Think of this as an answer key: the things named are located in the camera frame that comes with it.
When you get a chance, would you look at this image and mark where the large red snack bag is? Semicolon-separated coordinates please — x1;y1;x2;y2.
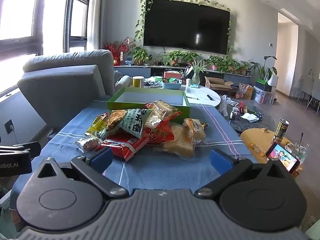
97;109;181;161

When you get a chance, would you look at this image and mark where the yellow green snack bag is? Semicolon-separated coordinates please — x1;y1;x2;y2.
85;113;108;138

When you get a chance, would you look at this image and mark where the bread slice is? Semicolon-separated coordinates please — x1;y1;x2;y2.
156;124;201;159

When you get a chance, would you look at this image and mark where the green white snack bag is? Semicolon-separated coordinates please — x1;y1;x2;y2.
106;108;151;138

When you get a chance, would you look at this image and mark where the green cardboard box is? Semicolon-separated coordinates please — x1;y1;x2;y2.
107;87;190;124

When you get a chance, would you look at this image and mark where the orange cracker packet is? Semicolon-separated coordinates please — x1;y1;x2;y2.
145;100;181;128

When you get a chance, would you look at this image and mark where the yellow label pastry packet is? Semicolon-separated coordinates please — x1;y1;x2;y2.
183;118;208;142

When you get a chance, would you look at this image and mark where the small silver red snack packet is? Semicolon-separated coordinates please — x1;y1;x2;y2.
74;134;100;153

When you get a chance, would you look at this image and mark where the yellow round side table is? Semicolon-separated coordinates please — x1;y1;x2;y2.
240;127;304;176

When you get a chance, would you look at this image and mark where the dark marble round table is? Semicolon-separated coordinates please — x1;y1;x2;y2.
222;102;276;133

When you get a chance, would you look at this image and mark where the white folded cloth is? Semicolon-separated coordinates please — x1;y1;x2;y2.
241;113;259;123

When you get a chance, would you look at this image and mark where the smartphone with red case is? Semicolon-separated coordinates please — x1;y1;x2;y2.
265;142;300;174

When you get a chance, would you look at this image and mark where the yellow black drink can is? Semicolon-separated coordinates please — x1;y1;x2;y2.
272;119;290;144

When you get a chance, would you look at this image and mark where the glass cup with spoon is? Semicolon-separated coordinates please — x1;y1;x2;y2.
286;132;310;165

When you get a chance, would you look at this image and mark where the white oval coffee table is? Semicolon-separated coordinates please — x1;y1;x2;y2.
142;83;222;110

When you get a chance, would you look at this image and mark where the open cardboard box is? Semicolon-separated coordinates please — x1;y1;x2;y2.
204;76;233;91

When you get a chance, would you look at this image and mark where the grey sofa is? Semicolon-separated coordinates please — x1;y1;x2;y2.
17;49;132;132

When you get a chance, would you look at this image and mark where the blue snack tray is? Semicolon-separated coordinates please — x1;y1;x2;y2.
161;79;182;90

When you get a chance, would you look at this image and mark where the gold cylindrical tin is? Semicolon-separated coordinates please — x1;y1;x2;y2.
132;76;144;88

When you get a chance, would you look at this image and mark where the grey tv cabinet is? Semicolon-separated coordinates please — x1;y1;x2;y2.
114;65;251;86

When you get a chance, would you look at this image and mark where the tall plant in white pot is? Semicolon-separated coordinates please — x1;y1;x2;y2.
249;56;278;85

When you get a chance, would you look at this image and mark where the glass vase with green plant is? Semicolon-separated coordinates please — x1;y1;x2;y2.
190;59;207;88

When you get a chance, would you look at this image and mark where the grey dining chair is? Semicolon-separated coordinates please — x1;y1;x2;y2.
297;75;319;115

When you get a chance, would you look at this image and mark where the red flower arrangement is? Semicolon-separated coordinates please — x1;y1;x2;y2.
103;37;130;66

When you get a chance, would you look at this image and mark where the black wall television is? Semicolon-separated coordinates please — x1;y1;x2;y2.
143;0;230;54

